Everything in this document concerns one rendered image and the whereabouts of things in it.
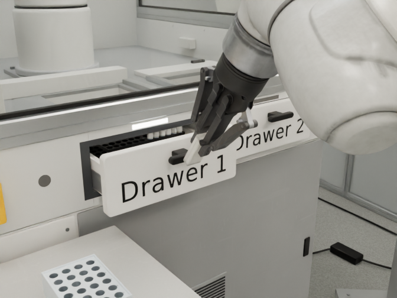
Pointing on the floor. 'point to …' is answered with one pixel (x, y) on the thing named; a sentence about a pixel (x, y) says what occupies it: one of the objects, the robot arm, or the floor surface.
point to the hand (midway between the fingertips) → (198, 149)
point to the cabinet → (216, 228)
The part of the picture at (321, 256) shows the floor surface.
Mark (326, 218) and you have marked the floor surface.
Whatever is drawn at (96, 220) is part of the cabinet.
